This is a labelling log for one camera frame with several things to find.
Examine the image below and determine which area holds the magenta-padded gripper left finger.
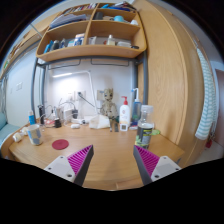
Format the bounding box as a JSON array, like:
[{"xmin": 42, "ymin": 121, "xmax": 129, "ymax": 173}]
[{"xmin": 43, "ymin": 144, "xmax": 95, "ymax": 187}]

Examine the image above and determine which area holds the wooden shelf unit with items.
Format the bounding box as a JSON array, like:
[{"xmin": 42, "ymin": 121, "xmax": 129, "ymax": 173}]
[{"xmin": 35, "ymin": 1, "xmax": 148, "ymax": 63}]

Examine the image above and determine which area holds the teal pillow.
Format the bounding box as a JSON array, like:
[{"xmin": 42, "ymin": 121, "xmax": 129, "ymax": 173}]
[{"xmin": 0, "ymin": 111, "xmax": 8, "ymax": 129}]

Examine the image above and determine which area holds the white pump bottle red top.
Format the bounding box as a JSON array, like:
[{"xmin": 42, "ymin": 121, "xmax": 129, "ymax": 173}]
[{"xmin": 119, "ymin": 95, "xmax": 132, "ymax": 127}]

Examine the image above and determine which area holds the white wall box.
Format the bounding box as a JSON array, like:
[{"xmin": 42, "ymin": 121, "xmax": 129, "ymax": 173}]
[{"xmin": 96, "ymin": 89, "xmax": 105, "ymax": 101}]

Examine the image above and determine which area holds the black electric shaver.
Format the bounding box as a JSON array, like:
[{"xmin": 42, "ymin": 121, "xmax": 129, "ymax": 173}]
[{"xmin": 37, "ymin": 104, "xmax": 46, "ymax": 125}]

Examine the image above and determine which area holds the flat round red coaster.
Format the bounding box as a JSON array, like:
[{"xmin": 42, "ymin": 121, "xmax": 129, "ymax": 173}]
[{"xmin": 51, "ymin": 138, "xmax": 70, "ymax": 151}]

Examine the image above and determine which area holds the wooden wardrobe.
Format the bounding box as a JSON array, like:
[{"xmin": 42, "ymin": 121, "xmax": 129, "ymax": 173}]
[{"xmin": 133, "ymin": 0, "xmax": 206, "ymax": 168}]

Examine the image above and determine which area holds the grey metal bed frame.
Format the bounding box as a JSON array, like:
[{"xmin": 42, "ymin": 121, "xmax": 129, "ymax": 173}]
[{"xmin": 30, "ymin": 54, "xmax": 149, "ymax": 118}]

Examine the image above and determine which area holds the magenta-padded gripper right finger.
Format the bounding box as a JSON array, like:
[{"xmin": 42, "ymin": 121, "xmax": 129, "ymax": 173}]
[{"xmin": 132, "ymin": 144, "xmax": 183, "ymax": 187}]

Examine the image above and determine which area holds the white mug with blue map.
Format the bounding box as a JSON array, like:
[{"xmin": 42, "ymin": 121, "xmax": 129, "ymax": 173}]
[{"xmin": 27, "ymin": 123, "xmax": 44, "ymax": 147}]

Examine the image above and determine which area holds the green white striped towel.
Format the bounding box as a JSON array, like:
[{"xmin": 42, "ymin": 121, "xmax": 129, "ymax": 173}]
[{"xmin": 194, "ymin": 47, "xmax": 218, "ymax": 141}]

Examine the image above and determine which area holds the blue spray bottle white nozzle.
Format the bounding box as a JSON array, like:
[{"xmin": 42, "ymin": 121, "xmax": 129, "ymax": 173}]
[{"xmin": 130, "ymin": 87, "xmax": 142, "ymax": 124}]

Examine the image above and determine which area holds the teal bed mattress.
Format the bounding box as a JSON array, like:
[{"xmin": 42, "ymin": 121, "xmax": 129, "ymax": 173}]
[{"xmin": 0, "ymin": 123, "xmax": 21, "ymax": 148}]

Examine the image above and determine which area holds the long wooden bed rail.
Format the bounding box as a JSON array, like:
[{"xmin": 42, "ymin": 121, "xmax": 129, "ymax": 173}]
[{"xmin": 0, "ymin": 13, "xmax": 64, "ymax": 81}]

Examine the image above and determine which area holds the clear bottle with dark label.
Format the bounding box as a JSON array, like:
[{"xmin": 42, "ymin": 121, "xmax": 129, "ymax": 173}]
[{"xmin": 135, "ymin": 104, "xmax": 155, "ymax": 149}]

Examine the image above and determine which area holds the wooden tree creature figurine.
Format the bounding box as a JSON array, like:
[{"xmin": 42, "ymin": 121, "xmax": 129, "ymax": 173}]
[{"xmin": 99, "ymin": 87, "xmax": 119, "ymax": 121}]

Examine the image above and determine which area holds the white desk lamp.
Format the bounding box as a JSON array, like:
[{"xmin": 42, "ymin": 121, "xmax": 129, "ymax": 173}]
[{"xmin": 51, "ymin": 69, "xmax": 100, "ymax": 116}]

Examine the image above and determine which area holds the white power strip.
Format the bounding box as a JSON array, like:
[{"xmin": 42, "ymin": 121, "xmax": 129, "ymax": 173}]
[{"xmin": 71, "ymin": 117, "xmax": 91, "ymax": 126}]

